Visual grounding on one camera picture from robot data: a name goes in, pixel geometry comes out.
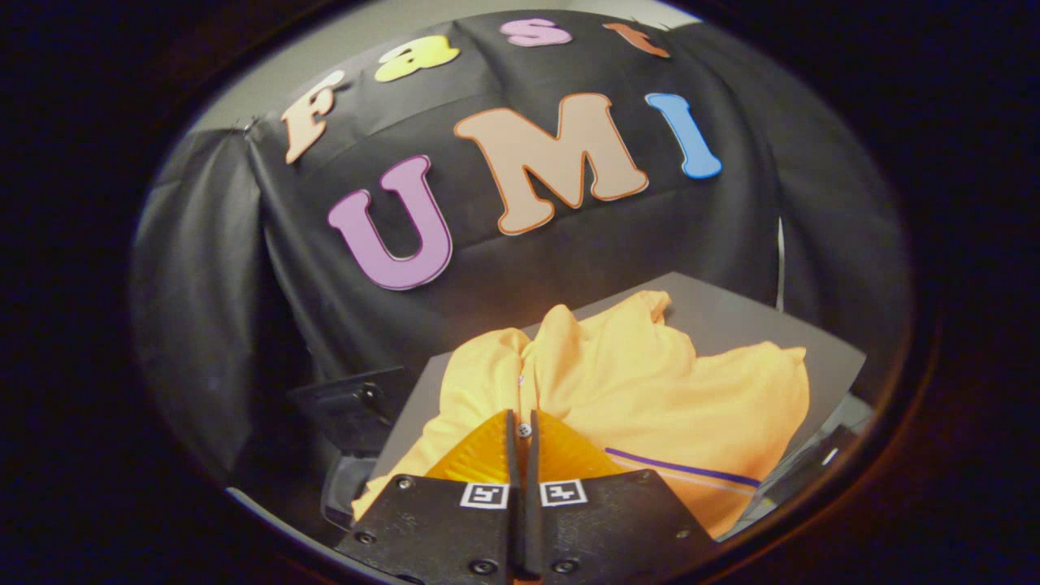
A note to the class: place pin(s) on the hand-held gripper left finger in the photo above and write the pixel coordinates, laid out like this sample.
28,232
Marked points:
439,528

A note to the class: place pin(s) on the dark box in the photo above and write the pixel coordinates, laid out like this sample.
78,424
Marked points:
821,455

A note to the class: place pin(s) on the yellow orange shirt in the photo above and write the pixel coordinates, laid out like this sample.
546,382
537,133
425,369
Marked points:
650,390

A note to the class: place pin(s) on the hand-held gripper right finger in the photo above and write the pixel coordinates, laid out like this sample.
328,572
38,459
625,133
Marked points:
601,528

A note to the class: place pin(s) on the beige cabinet with dark top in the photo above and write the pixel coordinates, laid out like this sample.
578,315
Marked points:
756,321

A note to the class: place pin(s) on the black backdrop cloth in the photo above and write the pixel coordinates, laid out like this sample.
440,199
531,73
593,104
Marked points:
569,244

